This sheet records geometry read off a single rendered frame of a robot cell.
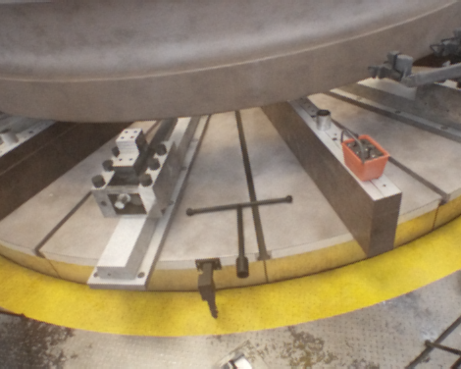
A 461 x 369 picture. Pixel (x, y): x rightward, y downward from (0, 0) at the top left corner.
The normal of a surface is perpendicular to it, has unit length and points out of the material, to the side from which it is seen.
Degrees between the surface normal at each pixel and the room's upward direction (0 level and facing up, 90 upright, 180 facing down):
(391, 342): 0
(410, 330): 0
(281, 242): 0
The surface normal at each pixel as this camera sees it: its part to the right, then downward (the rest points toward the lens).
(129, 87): -0.13, 0.62
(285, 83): 0.20, 0.58
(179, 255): -0.14, -0.78
